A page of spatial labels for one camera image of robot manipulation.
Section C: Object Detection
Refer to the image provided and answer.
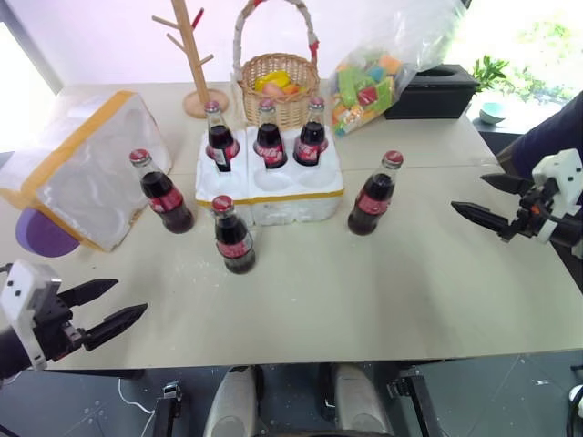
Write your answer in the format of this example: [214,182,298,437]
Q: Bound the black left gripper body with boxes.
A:
[27,285,88,361]

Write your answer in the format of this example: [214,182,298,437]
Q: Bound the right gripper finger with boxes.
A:
[450,200,517,235]
[479,172,533,198]

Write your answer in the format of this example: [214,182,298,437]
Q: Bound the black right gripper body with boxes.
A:
[497,178,560,243]

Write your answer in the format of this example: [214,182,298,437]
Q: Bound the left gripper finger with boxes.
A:
[57,278,120,309]
[83,302,149,352]

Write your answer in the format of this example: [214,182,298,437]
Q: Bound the white foam lid yellow tape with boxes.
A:
[0,89,175,253]

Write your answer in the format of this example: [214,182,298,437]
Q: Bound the black tissue box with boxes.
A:
[384,63,482,121]

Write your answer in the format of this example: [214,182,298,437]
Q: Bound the glass cola bottle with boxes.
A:
[347,149,405,238]
[128,148,198,236]
[203,100,241,174]
[252,97,290,170]
[210,194,258,276]
[292,96,331,168]

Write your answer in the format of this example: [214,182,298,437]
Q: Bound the white foam bottle tray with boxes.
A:
[194,124,344,228]

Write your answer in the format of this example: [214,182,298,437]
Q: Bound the person in dark clothing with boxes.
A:
[495,89,583,184]

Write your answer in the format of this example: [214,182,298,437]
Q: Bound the purple round object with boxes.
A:
[15,207,81,259]

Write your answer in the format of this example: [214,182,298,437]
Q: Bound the teal bowl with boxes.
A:
[477,100,508,126]

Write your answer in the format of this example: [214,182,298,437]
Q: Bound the green plant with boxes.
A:
[470,54,512,95]

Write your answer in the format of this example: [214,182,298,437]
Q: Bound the grey rounded robot leg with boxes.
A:
[329,362,395,437]
[202,365,266,437]

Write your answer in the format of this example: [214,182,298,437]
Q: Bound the plastic bag of colourful sponges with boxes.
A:
[328,0,466,137]

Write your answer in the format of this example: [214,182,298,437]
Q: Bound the wooden branch stand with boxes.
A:
[151,0,228,120]

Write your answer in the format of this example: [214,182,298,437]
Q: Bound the yellow toy fruit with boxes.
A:
[253,70,292,95]

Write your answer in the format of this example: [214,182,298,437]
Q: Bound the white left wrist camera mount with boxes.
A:
[0,259,63,371]

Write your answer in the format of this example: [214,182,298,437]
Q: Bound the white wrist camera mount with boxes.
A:
[0,259,63,371]
[531,147,583,243]

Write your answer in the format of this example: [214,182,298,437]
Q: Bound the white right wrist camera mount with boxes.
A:
[531,147,583,243]

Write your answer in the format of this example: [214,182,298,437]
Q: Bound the white floor cable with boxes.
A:
[117,377,157,437]

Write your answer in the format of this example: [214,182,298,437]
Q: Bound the black metal frame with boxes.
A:
[151,379,184,437]
[386,365,441,437]

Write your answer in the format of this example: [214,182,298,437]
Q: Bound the wicker basket with handle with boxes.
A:
[230,0,322,129]

